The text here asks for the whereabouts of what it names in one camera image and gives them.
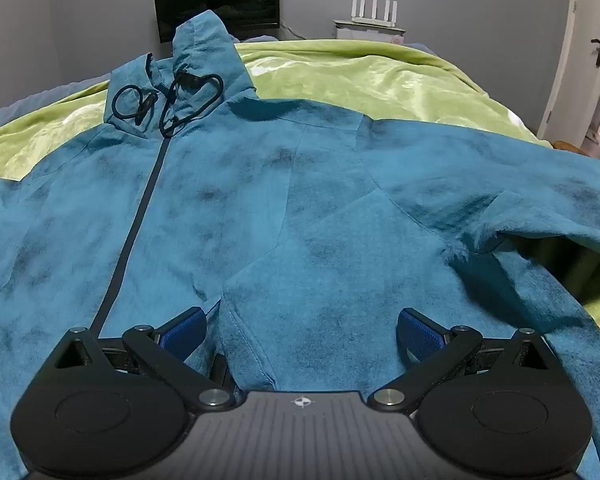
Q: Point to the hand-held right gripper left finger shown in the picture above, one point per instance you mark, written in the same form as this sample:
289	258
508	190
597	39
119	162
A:
186	332

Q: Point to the white wifi router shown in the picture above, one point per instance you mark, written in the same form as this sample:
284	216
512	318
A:
374	10

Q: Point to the teal hooded zip jacket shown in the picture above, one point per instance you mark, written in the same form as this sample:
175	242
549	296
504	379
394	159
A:
330	185

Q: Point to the green fleece blanket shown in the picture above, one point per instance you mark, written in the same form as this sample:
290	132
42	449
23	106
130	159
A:
360	80

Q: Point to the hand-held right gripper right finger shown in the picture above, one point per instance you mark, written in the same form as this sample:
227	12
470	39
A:
420	332

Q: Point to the white door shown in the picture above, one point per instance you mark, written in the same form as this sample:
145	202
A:
575	60

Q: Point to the white bin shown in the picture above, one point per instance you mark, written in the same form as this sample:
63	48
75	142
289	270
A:
367	31

